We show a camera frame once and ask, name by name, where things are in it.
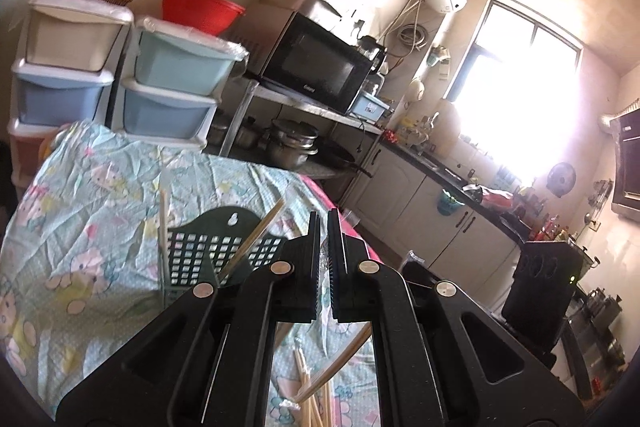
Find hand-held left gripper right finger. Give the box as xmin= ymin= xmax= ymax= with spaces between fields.
xmin=327 ymin=208 xmax=587 ymax=427

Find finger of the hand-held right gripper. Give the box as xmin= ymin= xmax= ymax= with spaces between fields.
xmin=401 ymin=260 xmax=442 ymax=289

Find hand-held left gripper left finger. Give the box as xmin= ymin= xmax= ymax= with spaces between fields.
xmin=55 ymin=211 xmax=323 ymax=427

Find bamboo chopstick pair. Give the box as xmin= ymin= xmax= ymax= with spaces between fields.
xmin=157 ymin=157 xmax=176 ymax=308
xmin=217 ymin=198 xmax=287 ymax=284
xmin=299 ymin=219 xmax=375 ymax=404

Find green plastic utensil holder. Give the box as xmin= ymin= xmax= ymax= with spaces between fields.
xmin=159 ymin=206 xmax=291 ymax=308

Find row of condiment bottles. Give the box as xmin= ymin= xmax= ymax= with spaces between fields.
xmin=527 ymin=212 xmax=573 ymax=244

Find steel cookware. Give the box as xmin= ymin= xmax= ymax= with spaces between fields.
xmin=585 ymin=287 xmax=626 ymax=333

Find white kitchen cabinets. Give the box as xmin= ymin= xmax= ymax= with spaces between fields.
xmin=345 ymin=139 xmax=531 ymax=313

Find black gas stove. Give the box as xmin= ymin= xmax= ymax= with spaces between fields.
xmin=557 ymin=302 xmax=631 ymax=403

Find pink cloth bundle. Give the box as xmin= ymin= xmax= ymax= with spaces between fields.
xmin=465 ymin=184 xmax=516 ymax=210

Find small grey fan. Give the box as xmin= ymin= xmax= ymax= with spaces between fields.
xmin=546 ymin=163 xmax=577 ymax=198

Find black frying pan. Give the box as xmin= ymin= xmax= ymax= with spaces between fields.
xmin=312 ymin=141 xmax=373 ymax=178

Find large metal pot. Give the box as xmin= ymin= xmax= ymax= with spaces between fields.
xmin=265 ymin=119 xmax=319 ymax=168

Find small metal pot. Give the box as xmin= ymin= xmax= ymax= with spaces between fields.
xmin=235 ymin=117 xmax=271 ymax=148

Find blue lidded box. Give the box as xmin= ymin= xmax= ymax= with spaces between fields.
xmin=347 ymin=89 xmax=393 ymax=120

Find metal kitchen shelf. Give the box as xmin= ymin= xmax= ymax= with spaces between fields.
xmin=217 ymin=77 xmax=383 ymax=180

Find kitchen window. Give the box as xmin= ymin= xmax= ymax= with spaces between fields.
xmin=442 ymin=0 xmax=585 ymax=178

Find blue storage drawer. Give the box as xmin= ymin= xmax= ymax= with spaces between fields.
xmin=120 ymin=79 xmax=221 ymax=142
xmin=11 ymin=59 xmax=115 ymax=128

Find black microwave oven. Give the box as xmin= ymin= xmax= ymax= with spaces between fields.
xmin=242 ymin=0 xmax=376 ymax=115

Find black electric kettle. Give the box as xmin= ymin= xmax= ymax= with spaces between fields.
xmin=357 ymin=35 xmax=388 ymax=75

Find pale teal storage drawer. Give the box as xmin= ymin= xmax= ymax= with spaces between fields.
xmin=131 ymin=18 xmax=249 ymax=96

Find red plastic basin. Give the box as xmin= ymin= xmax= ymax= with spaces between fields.
xmin=161 ymin=0 xmax=247 ymax=36

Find pink storage drawer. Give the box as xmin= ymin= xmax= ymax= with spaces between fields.
xmin=7 ymin=119 xmax=56 ymax=188

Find cream storage drawer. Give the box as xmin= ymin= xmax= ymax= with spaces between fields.
xmin=22 ymin=0 xmax=133 ymax=70

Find pale green wall holder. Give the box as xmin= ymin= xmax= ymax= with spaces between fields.
xmin=430 ymin=47 xmax=453 ymax=80

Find coiled white hose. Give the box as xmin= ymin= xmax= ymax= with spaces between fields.
xmin=392 ymin=23 xmax=430 ymax=56

